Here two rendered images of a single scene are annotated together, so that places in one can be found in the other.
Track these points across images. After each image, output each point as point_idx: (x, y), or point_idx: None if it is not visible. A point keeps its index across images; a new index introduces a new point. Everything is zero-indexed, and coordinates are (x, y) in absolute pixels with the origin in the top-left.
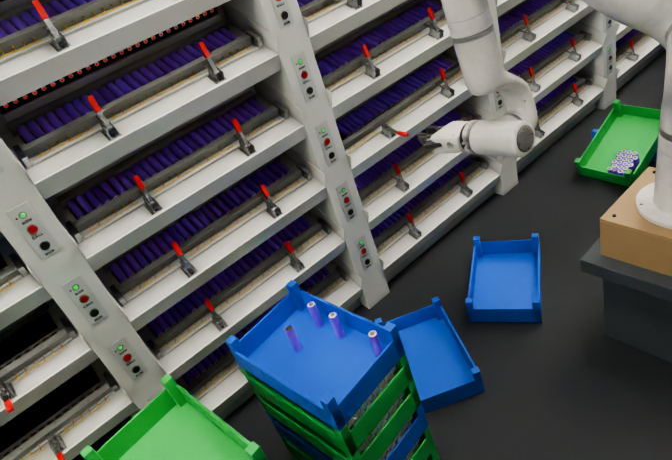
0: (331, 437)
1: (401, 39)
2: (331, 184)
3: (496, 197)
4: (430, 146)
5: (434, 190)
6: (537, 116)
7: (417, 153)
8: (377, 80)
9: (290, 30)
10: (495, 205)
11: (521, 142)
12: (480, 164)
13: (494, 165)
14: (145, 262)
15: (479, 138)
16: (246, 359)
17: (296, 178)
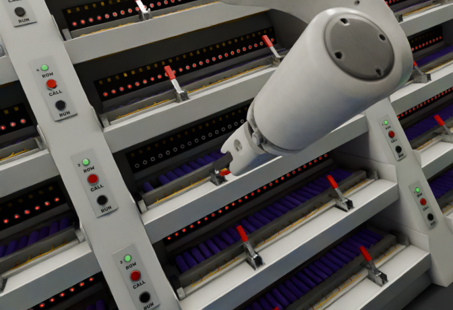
0: None
1: (235, 73)
2: (104, 246)
3: (435, 290)
4: (220, 162)
5: (329, 275)
6: (406, 37)
7: (284, 216)
8: (183, 103)
9: (30, 29)
10: (435, 302)
11: (345, 50)
12: (396, 239)
13: (417, 239)
14: None
15: (263, 99)
16: None
17: (67, 239)
